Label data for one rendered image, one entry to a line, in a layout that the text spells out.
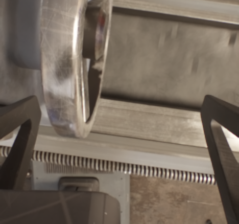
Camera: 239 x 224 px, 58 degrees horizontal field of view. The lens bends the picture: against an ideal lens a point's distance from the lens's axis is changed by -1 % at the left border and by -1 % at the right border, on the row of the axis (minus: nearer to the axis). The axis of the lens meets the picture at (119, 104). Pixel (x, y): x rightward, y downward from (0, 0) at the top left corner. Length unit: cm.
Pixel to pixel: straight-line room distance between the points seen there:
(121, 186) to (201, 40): 84
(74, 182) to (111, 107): 74
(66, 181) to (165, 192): 67
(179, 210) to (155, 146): 115
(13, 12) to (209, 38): 53
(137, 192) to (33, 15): 140
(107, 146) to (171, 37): 33
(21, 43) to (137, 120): 35
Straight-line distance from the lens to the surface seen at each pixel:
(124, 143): 50
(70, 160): 66
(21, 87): 26
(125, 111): 50
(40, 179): 127
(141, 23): 62
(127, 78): 61
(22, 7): 22
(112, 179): 119
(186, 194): 159
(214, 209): 170
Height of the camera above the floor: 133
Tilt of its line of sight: 82 degrees down
